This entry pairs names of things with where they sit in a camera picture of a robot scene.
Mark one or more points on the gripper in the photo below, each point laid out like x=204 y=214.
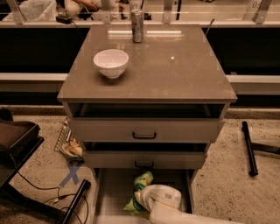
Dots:
x=144 y=197

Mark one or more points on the green rice chip bag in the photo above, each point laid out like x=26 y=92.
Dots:
x=134 y=207

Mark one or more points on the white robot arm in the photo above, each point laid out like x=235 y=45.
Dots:
x=163 y=202

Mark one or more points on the bottom drawer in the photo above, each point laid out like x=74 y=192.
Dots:
x=117 y=188

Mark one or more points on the drawer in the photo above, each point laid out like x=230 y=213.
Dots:
x=117 y=188
x=145 y=123
x=145 y=155

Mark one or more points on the middle drawer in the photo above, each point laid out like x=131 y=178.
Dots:
x=145 y=155

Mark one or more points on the top drawer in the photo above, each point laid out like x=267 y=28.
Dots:
x=145 y=123

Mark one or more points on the grey drawer cabinet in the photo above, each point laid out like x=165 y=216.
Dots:
x=173 y=64

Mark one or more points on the white plastic bag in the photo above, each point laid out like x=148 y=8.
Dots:
x=31 y=10

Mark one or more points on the blue tape cross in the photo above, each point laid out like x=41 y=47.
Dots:
x=73 y=167

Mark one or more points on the black stand leg right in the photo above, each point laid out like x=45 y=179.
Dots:
x=251 y=147

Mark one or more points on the white ceramic bowl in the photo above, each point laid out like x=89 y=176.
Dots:
x=111 y=63

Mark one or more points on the silver drink can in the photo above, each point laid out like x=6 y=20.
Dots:
x=137 y=25

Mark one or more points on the black power adapter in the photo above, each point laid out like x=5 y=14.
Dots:
x=64 y=19

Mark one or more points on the person in background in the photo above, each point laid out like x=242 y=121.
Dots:
x=74 y=7

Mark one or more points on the wire basket with items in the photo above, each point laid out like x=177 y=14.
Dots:
x=67 y=145

